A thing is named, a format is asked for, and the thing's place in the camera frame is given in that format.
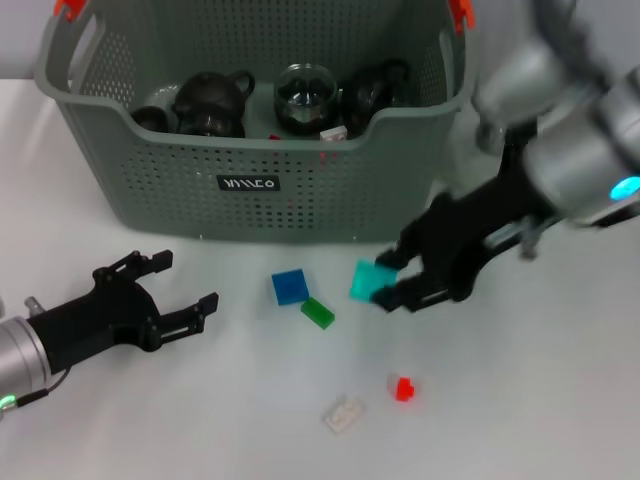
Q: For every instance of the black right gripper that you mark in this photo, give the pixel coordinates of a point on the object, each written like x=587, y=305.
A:
x=465, y=230

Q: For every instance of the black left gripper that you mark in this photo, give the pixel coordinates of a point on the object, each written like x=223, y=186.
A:
x=95, y=325

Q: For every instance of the teal building block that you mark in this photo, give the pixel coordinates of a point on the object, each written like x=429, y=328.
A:
x=367, y=282

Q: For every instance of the white building block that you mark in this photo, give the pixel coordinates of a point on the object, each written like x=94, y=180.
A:
x=344, y=414
x=334, y=134

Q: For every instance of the green building block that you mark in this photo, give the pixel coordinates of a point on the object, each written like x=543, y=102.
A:
x=317, y=312

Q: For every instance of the blue square building block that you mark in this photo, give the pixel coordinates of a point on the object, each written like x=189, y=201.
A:
x=289, y=287

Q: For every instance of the small red building block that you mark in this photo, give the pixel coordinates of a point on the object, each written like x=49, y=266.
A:
x=405, y=390

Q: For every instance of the grey perforated storage bin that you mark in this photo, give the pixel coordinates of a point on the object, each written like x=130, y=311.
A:
x=300, y=210

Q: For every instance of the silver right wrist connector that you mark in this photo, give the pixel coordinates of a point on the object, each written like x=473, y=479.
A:
x=530, y=242

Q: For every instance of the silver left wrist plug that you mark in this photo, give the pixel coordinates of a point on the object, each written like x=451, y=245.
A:
x=34, y=305

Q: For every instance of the small black clay cup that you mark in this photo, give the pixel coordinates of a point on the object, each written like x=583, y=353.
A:
x=150, y=120

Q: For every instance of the black clay teapot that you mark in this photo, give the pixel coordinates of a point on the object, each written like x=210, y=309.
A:
x=210, y=95

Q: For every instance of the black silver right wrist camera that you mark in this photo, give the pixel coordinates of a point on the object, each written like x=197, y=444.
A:
x=520, y=85

